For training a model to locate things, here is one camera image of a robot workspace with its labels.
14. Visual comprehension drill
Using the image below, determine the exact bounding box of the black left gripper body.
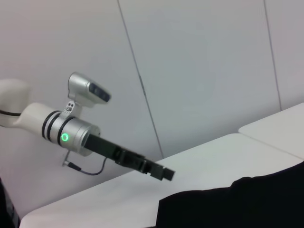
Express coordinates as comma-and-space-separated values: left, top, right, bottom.
85, 132, 146, 173

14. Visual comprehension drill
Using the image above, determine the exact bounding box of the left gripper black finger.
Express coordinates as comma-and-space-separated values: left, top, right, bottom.
152, 173, 174, 182
143, 158, 176, 178

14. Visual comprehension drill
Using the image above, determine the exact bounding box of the black shirt with FREE print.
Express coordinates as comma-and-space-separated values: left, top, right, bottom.
154, 161, 304, 228

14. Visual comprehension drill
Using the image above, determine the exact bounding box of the dark robot chassis part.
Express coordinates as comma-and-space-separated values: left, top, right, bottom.
0, 175, 21, 228

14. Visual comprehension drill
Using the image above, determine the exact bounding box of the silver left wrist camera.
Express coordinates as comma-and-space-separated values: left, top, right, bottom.
63, 72, 112, 119

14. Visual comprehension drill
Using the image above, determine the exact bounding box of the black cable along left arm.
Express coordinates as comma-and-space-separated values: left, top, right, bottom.
0, 109, 21, 117

